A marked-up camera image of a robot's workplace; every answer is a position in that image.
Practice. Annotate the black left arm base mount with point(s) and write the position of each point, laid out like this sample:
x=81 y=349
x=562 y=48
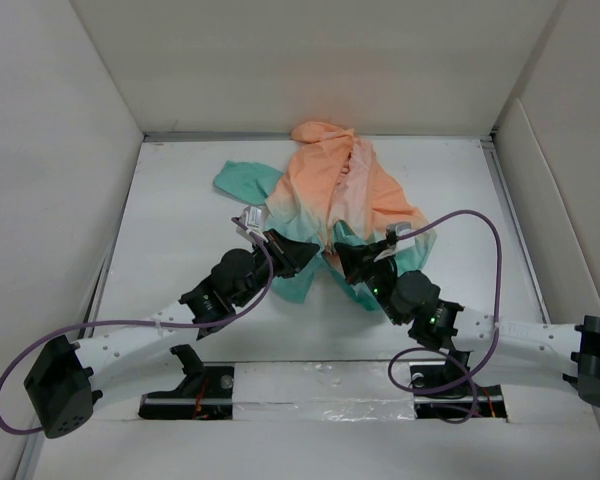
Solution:
x=204 y=394

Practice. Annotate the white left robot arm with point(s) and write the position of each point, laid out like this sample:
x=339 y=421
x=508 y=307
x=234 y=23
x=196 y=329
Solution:
x=70 y=381

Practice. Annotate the clear plastic taped strip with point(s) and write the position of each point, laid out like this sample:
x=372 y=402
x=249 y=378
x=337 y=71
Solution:
x=342 y=391

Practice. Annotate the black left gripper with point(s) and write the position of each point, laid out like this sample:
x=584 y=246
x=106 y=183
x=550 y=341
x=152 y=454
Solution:
x=290 y=255

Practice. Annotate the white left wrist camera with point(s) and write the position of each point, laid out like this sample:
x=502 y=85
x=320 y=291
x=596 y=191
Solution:
x=250 y=221

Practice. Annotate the orange and teal gradient jacket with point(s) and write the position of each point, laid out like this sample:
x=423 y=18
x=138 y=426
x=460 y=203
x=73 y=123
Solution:
x=333 y=190

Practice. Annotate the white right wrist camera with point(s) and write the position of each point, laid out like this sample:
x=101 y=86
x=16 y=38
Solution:
x=394 y=233

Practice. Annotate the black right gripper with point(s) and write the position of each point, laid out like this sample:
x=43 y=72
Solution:
x=357 y=260

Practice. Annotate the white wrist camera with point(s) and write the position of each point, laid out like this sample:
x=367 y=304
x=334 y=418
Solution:
x=394 y=233
x=250 y=221

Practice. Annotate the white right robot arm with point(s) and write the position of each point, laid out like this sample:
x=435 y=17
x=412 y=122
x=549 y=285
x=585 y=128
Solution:
x=564 y=356

